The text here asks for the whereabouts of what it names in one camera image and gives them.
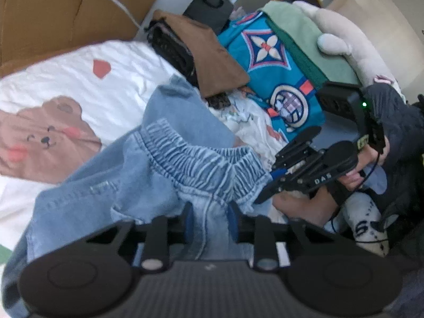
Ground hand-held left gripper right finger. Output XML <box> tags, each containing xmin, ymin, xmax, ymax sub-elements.
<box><xmin>228</xmin><ymin>201</ymin><xmax>338</xmax><ymax>270</ymax></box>

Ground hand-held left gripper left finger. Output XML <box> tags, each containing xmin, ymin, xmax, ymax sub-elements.
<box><xmin>84</xmin><ymin>202</ymin><xmax>194</xmax><ymax>270</ymax></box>

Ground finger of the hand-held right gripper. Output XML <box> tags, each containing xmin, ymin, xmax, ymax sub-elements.
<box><xmin>253</xmin><ymin>171</ymin><xmax>293</xmax><ymax>205</ymax></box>
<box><xmin>273</xmin><ymin>126</ymin><xmax>323</xmax><ymax>172</ymax></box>

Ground light blue jeans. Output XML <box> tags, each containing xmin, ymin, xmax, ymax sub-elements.
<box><xmin>0</xmin><ymin>74</ymin><xmax>282</xmax><ymax>318</ymax></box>

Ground person's right hand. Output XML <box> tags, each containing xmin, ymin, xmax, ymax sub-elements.
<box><xmin>338</xmin><ymin>147</ymin><xmax>388</xmax><ymax>192</ymax></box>

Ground person's leg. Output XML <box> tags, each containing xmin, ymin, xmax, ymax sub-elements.
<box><xmin>273</xmin><ymin>190</ymin><xmax>338</xmax><ymax>227</ymax></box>

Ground white printed cloth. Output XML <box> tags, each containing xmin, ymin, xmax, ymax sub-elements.
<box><xmin>209</xmin><ymin>88</ymin><xmax>289</xmax><ymax>169</ymax></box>

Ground white printed sock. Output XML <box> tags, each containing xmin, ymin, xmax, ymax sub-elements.
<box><xmin>344</xmin><ymin>192</ymin><xmax>390</xmax><ymax>257</ymax></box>

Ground leopard print cloth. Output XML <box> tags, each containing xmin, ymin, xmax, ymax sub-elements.
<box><xmin>205</xmin><ymin>91</ymin><xmax>232</xmax><ymax>110</ymax></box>

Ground green cloth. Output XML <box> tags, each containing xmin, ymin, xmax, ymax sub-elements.
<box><xmin>263</xmin><ymin>0</ymin><xmax>361</xmax><ymax>90</ymax></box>

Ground cream plush toy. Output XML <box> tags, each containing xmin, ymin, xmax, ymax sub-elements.
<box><xmin>293</xmin><ymin>0</ymin><xmax>406</xmax><ymax>100</ymax></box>

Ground teal printed blanket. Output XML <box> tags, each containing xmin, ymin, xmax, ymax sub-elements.
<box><xmin>217</xmin><ymin>10</ymin><xmax>327</xmax><ymax>143</ymax></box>

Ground bear printed bedsheet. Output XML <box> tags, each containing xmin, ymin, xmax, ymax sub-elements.
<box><xmin>0</xmin><ymin>40</ymin><xmax>186</xmax><ymax>259</ymax></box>

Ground folded cardboard sheet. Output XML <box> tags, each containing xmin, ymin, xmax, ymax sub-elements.
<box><xmin>0</xmin><ymin>0</ymin><xmax>163</xmax><ymax>73</ymax></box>

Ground dark bag with handles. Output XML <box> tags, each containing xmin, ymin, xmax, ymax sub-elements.
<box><xmin>184</xmin><ymin>0</ymin><xmax>234</xmax><ymax>35</ymax></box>

